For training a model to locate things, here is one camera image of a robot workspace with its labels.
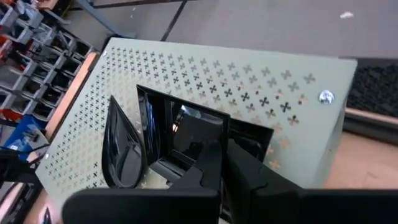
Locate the grey storage bin rack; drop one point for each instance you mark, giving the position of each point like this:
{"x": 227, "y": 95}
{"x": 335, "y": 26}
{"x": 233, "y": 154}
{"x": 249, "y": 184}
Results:
{"x": 31, "y": 68}

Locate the black teardrop mini plate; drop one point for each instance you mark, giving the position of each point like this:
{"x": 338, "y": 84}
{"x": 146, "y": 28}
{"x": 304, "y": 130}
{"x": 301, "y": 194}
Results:
{"x": 122, "y": 155}

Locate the sage green perforated metal shelf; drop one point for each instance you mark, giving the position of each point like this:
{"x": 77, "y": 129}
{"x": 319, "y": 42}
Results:
{"x": 248, "y": 77}

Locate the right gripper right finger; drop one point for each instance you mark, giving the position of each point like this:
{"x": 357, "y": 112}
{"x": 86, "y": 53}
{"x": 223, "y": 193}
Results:
{"x": 280, "y": 205}

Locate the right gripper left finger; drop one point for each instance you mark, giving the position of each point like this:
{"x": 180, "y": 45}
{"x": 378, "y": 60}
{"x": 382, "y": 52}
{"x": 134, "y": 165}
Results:
{"x": 140, "y": 208}

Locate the grey metal base bar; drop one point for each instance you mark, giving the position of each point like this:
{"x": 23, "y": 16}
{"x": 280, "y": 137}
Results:
{"x": 105, "y": 18}

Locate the black textured mat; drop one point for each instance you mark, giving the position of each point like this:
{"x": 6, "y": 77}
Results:
{"x": 376, "y": 90}

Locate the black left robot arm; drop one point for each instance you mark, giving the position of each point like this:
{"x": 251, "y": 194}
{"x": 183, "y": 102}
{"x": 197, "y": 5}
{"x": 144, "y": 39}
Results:
{"x": 15, "y": 168}

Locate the black square mini plate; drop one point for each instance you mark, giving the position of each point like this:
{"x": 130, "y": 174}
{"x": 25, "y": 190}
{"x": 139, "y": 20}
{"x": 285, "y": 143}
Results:
{"x": 186, "y": 130}

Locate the blue box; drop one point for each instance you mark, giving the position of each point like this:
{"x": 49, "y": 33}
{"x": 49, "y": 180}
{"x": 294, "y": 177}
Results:
{"x": 25, "y": 137}

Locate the white floor scrap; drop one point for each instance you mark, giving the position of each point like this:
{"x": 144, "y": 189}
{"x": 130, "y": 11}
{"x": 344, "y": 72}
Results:
{"x": 346, "y": 14}

